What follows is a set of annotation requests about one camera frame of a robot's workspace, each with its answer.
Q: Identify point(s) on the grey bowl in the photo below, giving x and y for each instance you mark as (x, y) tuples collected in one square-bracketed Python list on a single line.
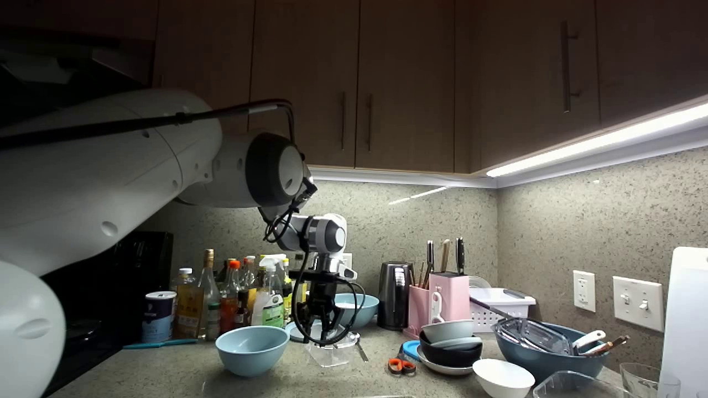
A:
[(448, 330)]

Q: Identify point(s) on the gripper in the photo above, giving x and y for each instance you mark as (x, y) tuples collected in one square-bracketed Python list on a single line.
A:
[(322, 296)]

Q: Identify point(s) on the black electric kettle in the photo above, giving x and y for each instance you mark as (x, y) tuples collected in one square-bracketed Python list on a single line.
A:
[(394, 296)]

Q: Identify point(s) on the green bottle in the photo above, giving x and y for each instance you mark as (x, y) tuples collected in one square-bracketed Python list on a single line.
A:
[(287, 293)]

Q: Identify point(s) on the white peeler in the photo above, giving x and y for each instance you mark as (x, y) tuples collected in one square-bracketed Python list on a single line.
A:
[(436, 307)]

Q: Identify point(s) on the clear glass container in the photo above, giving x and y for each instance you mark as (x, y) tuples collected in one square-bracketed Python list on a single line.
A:
[(534, 336)]

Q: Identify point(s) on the small white bowl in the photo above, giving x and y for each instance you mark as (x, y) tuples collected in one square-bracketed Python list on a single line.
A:
[(502, 378)]

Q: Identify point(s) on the tall clear glass bottle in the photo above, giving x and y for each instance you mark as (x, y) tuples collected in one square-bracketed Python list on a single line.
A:
[(210, 293)]

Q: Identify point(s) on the under cabinet light strip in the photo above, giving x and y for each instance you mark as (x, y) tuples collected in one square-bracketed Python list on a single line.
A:
[(597, 141)]

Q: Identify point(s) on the large dark blue bowl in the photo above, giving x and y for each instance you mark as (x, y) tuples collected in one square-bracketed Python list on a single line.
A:
[(545, 365)]

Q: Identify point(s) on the white wall socket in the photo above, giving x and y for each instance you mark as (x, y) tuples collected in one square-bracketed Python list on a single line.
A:
[(584, 291), (348, 261)]

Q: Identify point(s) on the red capped bottle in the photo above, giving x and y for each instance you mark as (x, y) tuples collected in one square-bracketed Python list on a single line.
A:
[(250, 271)]

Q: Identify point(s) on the black stove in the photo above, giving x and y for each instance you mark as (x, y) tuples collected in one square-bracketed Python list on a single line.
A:
[(121, 287)]

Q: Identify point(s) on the orange capped sauce bottle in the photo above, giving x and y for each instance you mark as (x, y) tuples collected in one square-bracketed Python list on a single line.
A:
[(229, 301)]

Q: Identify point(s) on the blue lid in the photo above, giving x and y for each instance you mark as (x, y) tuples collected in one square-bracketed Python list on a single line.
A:
[(410, 350)]

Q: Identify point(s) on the white plastic basket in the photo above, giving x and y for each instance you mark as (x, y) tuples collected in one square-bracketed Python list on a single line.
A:
[(506, 309)]

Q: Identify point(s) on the clear drinking glass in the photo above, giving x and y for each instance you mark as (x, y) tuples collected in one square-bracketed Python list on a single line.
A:
[(644, 381)]

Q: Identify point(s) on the black bowl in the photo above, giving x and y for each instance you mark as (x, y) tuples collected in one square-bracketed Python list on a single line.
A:
[(451, 356)]

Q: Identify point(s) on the pink knife block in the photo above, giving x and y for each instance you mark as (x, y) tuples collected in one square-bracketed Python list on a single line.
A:
[(451, 296)]

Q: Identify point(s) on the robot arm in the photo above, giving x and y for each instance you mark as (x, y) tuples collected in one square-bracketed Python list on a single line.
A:
[(83, 182)]

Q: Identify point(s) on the small dark sauce bottle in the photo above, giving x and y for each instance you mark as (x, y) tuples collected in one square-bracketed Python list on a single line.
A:
[(241, 312)]

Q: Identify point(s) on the yellow oil bottle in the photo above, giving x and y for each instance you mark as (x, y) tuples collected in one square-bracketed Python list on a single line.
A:
[(189, 309)]

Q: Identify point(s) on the light blue plate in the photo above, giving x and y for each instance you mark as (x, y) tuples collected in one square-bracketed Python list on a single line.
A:
[(294, 331)]

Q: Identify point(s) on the clear glass baking dish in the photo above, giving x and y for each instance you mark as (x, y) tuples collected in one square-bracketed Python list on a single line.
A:
[(575, 387)]

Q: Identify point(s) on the white cutting board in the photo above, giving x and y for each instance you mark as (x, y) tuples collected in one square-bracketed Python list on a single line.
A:
[(686, 326)]

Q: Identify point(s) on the bundle of wooden utensils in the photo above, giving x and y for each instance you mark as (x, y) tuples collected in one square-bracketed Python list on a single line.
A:
[(421, 275)]

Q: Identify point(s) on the white spray bottle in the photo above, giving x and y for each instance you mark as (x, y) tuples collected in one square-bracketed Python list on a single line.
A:
[(269, 298)]

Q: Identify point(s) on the cabinet door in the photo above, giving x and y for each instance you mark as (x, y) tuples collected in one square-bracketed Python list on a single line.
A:
[(525, 83), (304, 66), (204, 50), (652, 55), (406, 83)]

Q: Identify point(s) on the white switch plate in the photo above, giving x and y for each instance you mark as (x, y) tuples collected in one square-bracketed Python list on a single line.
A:
[(637, 303)]

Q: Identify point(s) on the wooden upper cabinet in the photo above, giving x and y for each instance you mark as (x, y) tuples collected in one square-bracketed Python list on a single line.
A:
[(409, 66)]

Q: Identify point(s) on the clear bowl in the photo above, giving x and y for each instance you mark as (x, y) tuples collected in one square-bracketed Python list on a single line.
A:
[(332, 356)]

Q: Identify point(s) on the white and blue canister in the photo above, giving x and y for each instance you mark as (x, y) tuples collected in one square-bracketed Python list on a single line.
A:
[(159, 318)]

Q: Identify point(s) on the light blue bowl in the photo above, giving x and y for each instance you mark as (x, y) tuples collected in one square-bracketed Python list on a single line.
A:
[(251, 351)]

